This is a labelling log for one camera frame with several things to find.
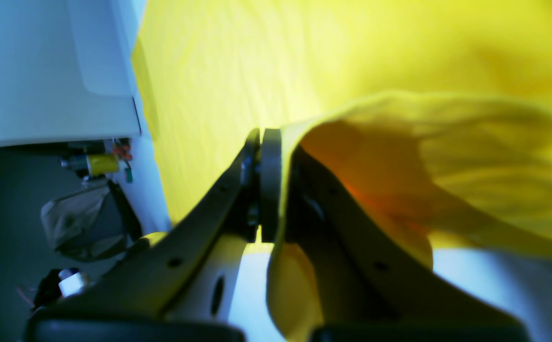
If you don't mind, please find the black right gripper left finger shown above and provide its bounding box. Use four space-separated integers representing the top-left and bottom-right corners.
24 129 282 342

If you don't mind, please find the yellow T-shirt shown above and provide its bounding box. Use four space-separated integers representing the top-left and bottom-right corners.
132 0 552 342

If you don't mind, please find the grey right bin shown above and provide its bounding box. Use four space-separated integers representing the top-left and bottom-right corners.
0 0 142 151

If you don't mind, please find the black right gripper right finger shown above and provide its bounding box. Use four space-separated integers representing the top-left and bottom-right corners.
285 147 529 342

